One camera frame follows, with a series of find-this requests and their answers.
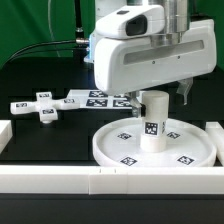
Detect white left fence block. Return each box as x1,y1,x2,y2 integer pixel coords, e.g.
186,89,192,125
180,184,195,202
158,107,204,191
0,120,13,154

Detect black vertical pole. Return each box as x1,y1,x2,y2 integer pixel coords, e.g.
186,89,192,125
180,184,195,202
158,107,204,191
74,0,84,62

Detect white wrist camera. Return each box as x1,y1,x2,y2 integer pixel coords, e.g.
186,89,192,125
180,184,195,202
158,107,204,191
95,5,165,39

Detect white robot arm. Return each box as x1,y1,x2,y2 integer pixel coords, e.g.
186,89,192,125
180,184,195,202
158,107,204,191
85,0,217,117

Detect white fence block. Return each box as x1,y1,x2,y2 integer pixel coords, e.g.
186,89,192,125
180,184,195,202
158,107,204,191
0,120,13,154
206,122,224,167

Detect white marker sheet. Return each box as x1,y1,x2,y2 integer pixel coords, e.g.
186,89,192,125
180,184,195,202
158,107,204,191
67,89,131,109

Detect white round table top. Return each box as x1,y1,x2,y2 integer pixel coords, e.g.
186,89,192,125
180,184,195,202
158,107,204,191
92,118,217,168

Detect black cable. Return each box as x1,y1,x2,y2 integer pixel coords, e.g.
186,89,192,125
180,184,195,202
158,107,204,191
13,47,88,59
6,39,90,64

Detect white cross-shaped table base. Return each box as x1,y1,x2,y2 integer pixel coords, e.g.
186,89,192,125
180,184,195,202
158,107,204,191
10,92,80,124

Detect white front fence rail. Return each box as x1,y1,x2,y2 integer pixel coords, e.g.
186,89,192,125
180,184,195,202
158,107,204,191
0,165,224,195

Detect black cable lower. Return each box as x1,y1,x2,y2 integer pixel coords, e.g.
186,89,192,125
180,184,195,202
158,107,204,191
13,47,88,59

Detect white right fence block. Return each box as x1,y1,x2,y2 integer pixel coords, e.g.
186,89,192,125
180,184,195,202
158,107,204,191
206,122,224,167

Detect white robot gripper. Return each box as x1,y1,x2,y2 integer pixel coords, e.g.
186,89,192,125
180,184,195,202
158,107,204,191
94,20,217,118

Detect black cable upper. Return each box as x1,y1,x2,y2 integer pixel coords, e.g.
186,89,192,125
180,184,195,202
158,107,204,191
6,39,90,64

